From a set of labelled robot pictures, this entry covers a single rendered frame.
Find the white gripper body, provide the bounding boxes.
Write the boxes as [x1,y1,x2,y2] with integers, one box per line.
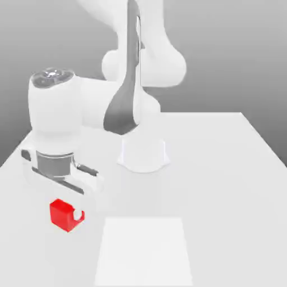
[24,163,105,204]

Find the small red cube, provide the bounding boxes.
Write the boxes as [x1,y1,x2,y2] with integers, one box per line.
[49,198,86,234]

